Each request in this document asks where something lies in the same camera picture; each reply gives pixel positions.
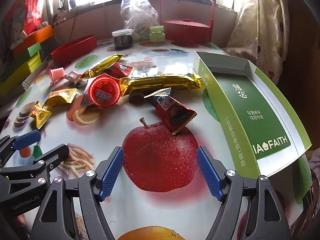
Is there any orange box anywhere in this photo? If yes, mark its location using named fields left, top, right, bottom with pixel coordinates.
left=12, top=25, right=54, bottom=58

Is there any red lidded jelly cup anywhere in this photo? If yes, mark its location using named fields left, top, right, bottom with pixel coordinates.
left=86, top=74, right=122, bottom=108

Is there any green cardboard box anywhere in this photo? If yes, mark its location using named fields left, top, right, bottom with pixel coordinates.
left=192, top=51, right=313, bottom=178

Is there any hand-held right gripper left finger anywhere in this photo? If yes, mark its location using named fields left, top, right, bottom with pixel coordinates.
left=31, top=146, right=125, bottom=240

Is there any long gold snack bar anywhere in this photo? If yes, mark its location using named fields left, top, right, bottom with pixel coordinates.
left=80, top=54, right=126, bottom=80
left=120, top=73, right=205, bottom=98

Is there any red basket with handle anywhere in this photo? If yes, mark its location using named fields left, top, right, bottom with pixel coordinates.
left=160, top=0, right=215, bottom=43

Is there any cream patterned curtain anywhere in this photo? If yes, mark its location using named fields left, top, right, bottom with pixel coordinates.
left=225, top=0, right=290, bottom=85

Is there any clear jar with dark contents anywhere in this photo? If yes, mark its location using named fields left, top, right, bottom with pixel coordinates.
left=112, top=29, right=134, bottom=50

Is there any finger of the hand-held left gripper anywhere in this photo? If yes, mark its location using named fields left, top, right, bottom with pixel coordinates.
left=0, top=130, right=42, bottom=168
left=0, top=144, right=70, bottom=181

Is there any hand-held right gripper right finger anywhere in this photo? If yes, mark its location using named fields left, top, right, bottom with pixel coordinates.
left=196, top=147, right=292, bottom=240

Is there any clear plastic bag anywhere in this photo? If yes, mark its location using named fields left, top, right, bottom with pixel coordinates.
left=120, top=0, right=160, bottom=42

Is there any green plastic jar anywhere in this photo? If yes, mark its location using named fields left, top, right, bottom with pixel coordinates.
left=149, top=26, right=165, bottom=43

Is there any red plum candy packet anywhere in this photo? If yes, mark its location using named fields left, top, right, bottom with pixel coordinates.
left=144, top=87, right=197, bottom=135
left=109, top=61, right=135, bottom=78

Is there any red plastic bowl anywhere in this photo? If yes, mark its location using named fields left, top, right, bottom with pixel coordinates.
left=50, top=34, right=97, bottom=67

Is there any small white red candy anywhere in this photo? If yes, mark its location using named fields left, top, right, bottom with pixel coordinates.
left=64, top=70, right=83, bottom=84

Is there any small pink jelly cup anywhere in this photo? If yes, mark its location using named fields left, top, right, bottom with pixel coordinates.
left=49, top=67, right=66, bottom=84

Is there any yellow snack packet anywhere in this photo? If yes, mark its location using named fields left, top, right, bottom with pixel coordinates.
left=29, top=102, right=52, bottom=130
left=42, top=88, right=78, bottom=107

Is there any red snack bag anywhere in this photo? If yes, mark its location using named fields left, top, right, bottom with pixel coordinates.
left=24, top=0, right=49, bottom=36

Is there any small green box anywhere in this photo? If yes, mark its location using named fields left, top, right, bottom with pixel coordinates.
left=27, top=42, right=42, bottom=57

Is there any yellow green box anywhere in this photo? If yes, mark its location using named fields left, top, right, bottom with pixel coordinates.
left=27, top=52, right=43, bottom=73

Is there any silver red snack packet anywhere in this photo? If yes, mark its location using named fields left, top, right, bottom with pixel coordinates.
left=79, top=85, right=94, bottom=108

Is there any long green box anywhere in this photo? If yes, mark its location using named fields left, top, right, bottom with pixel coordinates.
left=0, top=60, right=33, bottom=93

